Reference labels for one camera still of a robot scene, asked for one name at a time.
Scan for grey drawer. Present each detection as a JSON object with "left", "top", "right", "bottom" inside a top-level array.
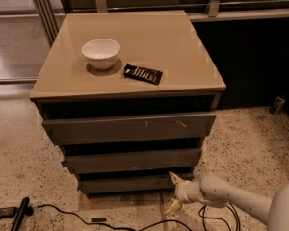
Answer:
[
  {"left": 66, "top": 148, "right": 199, "bottom": 174},
  {"left": 42, "top": 113, "right": 216, "bottom": 145},
  {"left": 79, "top": 174, "right": 174, "bottom": 194}
]

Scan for white ceramic bowl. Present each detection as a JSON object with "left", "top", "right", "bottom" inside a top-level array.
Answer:
[{"left": 82, "top": 38, "right": 120, "bottom": 70}]

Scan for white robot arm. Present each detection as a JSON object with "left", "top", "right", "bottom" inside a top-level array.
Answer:
[{"left": 166, "top": 171, "right": 289, "bottom": 231}]

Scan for black floor cable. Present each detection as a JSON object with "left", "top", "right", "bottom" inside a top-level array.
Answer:
[{"left": 36, "top": 204, "right": 193, "bottom": 231}]

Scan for black stick device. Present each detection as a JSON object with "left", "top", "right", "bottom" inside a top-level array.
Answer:
[{"left": 10, "top": 197, "right": 34, "bottom": 231}]

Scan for small dark floor device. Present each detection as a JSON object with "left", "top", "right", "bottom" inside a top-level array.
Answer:
[{"left": 269, "top": 96, "right": 286, "bottom": 115}]

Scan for black coiled cable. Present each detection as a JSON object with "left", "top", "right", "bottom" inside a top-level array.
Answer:
[{"left": 197, "top": 202, "right": 242, "bottom": 231}]

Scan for grey middle drawer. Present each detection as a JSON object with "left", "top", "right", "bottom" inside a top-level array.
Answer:
[{"left": 66, "top": 148, "right": 199, "bottom": 174}]

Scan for black snack packet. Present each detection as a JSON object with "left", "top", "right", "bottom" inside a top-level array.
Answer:
[{"left": 123, "top": 64, "right": 163, "bottom": 85}]

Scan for grey bottom drawer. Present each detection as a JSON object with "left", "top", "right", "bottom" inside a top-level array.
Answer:
[{"left": 79, "top": 174, "right": 174, "bottom": 194}]

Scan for grey top drawer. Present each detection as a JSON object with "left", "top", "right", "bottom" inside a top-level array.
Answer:
[{"left": 42, "top": 113, "right": 216, "bottom": 145}]

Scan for grey three-drawer cabinet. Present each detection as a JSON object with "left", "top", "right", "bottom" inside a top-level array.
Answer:
[{"left": 30, "top": 11, "right": 225, "bottom": 186}]

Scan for black power adapter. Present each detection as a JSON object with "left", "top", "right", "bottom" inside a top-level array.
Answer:
[{"left": 0, "top": 207, "right": 17, "bottom": 219}]

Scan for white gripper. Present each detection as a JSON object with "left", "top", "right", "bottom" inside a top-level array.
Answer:
[{"left": 165, "top": 171, "right": 203, "bottom": 215}]

